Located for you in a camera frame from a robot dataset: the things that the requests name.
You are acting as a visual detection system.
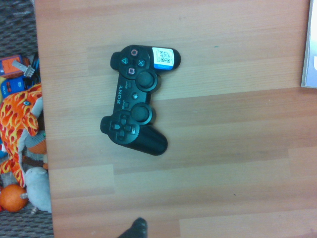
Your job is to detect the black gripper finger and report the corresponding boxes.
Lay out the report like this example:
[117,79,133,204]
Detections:
[116,217,149,238]

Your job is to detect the black Sony gamepad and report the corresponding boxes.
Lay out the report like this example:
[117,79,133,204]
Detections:
[100,44,182,156]

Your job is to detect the grey woven wicker basket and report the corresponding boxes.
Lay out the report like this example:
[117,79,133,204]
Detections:
[0,0,54,238]

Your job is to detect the reddish wooden coffee table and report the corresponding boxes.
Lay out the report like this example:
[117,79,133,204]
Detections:
[34,0,317,238]

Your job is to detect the light grey plush toy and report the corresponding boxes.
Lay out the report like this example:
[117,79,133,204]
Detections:
[24,166,53,214]

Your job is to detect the orange ball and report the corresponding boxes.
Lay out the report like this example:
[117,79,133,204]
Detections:
[0,183,29,213]

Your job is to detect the grey orange knitted plush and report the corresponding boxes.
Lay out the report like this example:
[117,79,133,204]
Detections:
[24,132,48,156]

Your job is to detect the orange flame pattern plush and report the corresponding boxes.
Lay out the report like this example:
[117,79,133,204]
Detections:
[0,83,43,188]

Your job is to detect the blue police toy car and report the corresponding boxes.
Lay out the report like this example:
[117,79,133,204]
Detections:
[0,76,28,99]

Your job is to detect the red toy car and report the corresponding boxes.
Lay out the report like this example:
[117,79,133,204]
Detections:
[0,55,34,77]

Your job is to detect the magazines on table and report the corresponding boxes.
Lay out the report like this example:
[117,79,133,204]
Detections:
[301,0,317,89]

